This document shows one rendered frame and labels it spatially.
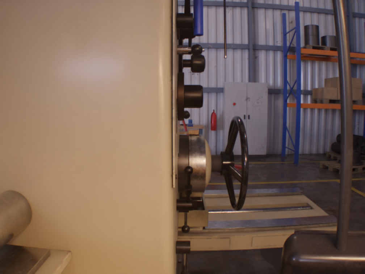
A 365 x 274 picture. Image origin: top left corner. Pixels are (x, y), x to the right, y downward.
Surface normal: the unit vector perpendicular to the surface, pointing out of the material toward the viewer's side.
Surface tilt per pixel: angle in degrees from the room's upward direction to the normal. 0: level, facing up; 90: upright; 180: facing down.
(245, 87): 90
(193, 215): 90
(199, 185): 123
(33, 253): 0
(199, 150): 55
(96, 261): 90
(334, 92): 90
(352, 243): 19
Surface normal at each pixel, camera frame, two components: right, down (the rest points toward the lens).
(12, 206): 0.75, -0.66
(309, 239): -0.09, -0.90
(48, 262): 0.00, -0.99
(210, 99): 0.00, 0.12
